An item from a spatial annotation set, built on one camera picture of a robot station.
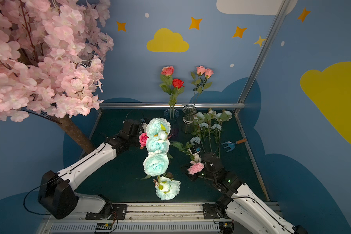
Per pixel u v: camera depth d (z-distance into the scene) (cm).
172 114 96
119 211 75
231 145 101
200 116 111
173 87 89
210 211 75
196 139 98
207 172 60
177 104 93
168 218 73
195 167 56
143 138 51
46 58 41
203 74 90
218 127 105
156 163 40
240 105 117
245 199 48
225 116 112
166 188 34
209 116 112
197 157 62
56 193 40
